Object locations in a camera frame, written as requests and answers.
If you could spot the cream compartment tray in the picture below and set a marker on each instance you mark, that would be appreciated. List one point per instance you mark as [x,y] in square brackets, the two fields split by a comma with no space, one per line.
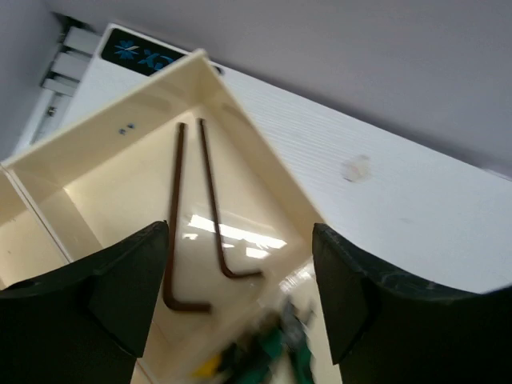
[95,183]

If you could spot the long brown hex key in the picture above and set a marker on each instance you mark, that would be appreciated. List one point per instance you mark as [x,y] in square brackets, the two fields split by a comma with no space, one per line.
[168,295]

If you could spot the aluminium table rail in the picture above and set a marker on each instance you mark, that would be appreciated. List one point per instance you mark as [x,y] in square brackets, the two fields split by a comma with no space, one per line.
[70,58]

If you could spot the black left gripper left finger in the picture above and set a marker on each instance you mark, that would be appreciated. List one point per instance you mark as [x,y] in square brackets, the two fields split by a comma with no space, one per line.
[88,321]

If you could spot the green handled cutters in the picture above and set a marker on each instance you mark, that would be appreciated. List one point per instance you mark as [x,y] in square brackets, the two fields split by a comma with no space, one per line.
[287,337]

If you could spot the blue logo sticker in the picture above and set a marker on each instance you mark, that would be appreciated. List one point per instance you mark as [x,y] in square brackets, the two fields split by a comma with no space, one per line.
[137,54]

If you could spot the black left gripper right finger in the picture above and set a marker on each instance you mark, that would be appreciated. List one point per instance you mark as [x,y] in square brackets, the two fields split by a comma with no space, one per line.
[387,325]

